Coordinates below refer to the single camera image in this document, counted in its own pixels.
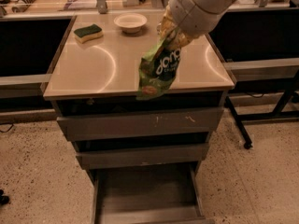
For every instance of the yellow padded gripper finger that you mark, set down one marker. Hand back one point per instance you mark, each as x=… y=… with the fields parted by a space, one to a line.
x=179 y=39
x=168 y=28

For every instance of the black table leg frame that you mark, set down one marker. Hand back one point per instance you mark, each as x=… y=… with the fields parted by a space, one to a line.
x=277 y=113

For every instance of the green rice chip bag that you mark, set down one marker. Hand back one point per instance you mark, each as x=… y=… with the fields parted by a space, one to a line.
x=158 y=69

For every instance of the grey drawer cabinet with counter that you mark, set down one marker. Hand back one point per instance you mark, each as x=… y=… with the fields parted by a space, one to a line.
x=100 y=77

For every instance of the grey top drawer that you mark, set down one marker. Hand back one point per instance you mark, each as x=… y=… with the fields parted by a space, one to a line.
x=123 y=125

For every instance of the silver soda can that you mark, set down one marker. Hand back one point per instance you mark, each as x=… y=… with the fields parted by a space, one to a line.
x=158 y=28

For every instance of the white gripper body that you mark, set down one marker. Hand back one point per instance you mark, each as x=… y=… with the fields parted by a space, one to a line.
x=186 y=12

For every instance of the grey open bottom drawer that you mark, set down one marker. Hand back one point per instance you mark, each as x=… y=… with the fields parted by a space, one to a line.
x=157 y=194

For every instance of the grey workbench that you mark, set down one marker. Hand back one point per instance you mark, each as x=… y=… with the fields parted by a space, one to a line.
x=260 y=48
x=30 y=47

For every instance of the left grey workbench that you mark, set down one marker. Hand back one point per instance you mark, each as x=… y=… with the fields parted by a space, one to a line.
x=30 y=47

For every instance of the green and yellow sponge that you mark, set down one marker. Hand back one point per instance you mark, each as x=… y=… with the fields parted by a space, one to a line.
x=88 y=33

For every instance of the grey middle drawer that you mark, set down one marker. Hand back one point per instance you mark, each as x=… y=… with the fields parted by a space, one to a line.
x=142 y=156

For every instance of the right grey workbench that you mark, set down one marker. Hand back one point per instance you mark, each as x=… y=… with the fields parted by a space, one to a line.
x=260 y=48

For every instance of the black coiled tool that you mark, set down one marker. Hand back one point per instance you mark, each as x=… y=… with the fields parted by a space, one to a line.
x=18 y=6

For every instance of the white paper bowl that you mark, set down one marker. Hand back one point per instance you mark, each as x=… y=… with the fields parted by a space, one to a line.
x=130 y=23

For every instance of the black object on floor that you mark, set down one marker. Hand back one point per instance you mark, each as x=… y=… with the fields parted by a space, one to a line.
x=3 y=198

